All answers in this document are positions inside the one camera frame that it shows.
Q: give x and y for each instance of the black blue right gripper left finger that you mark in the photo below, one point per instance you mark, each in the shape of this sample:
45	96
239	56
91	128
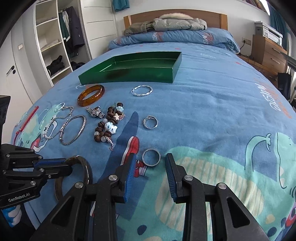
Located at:
69	220

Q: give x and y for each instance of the grey puffer jacket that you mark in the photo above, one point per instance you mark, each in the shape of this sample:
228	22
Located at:
178	21

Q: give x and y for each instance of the white door with handle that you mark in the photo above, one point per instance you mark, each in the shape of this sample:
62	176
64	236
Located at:
12	85

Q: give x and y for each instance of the dark hanging coat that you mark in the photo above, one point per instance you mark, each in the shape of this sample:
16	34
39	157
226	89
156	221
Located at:
71	31

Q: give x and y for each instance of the olive green jacket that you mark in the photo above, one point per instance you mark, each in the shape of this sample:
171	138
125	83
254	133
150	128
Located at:
139	28

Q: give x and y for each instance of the blue cartoon duvet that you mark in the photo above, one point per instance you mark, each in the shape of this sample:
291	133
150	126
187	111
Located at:
222	120

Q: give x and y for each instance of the white open wardrobe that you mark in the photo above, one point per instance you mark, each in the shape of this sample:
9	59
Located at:
98	28

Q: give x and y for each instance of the wooden headboard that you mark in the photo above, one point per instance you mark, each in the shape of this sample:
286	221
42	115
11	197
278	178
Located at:
213	20

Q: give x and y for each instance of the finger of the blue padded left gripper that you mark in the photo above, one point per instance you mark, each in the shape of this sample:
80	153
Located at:
53	168

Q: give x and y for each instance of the teal curtain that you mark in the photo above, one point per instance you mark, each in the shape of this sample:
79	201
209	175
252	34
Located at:
119	5
278	23

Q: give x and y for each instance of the green metal tray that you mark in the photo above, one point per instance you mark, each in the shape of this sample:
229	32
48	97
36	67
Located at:
159	66

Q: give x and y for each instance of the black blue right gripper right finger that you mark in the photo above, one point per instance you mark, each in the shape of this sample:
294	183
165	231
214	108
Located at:
229	217

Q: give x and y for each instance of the thin silver bangle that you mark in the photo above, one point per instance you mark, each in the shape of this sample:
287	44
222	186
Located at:
72	129

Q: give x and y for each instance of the twisted silver bangle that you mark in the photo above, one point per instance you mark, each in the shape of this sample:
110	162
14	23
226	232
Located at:
141	90

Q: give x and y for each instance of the black waste bin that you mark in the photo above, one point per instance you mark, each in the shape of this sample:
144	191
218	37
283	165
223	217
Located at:
284	82

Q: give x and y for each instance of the teal curtain right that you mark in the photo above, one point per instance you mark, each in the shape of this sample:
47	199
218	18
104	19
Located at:
278	23

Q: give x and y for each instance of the white printer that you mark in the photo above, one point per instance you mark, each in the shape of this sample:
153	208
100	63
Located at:
269	32

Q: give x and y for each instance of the wooden drawer dresser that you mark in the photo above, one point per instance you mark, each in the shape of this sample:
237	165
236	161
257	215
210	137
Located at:
266	58

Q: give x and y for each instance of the amber resin bangle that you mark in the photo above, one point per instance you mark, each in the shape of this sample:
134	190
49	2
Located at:
90	95

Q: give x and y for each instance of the teal curtain left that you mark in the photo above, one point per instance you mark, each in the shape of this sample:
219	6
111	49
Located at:
119	5

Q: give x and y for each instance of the silver watch clasp piece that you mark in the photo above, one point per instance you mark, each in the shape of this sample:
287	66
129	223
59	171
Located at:
95	112

